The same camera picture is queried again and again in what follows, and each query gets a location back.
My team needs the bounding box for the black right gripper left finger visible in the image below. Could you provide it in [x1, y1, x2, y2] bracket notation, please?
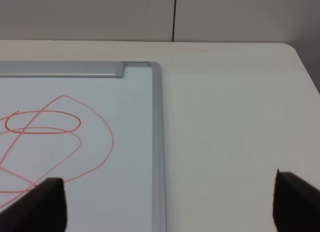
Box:
[0, 177, 67, 232]

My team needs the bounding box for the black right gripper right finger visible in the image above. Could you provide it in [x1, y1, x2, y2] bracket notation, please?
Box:
[272, 170, 320, 232]

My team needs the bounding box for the white aluminium-framed whiteboard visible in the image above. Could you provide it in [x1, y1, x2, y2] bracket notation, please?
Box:
[0, 61, 167, 232]

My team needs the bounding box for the grey whiteboard marker tray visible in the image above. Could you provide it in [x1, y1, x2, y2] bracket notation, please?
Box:
[0, 61, 124, 78]

